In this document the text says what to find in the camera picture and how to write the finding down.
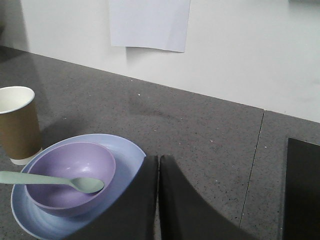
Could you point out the white paper sheet on wall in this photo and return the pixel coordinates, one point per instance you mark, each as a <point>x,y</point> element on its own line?
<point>154,24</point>

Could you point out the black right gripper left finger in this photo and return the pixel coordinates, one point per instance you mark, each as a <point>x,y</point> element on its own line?
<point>132,215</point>

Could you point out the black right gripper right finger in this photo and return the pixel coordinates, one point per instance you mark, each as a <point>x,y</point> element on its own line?
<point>184,214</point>

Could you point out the light blue round plate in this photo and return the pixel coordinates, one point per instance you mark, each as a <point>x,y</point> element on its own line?
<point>44,226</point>

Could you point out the black glass stove top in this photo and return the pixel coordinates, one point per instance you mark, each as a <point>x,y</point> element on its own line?
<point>302,191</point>

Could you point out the pale green plastic spoon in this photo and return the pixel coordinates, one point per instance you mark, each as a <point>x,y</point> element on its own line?
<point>85,185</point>

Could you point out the brown paper cup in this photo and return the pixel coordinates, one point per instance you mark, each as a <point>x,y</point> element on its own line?
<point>20,134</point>

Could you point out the purple plastic bowl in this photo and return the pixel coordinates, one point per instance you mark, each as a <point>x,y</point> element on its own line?
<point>71,160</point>

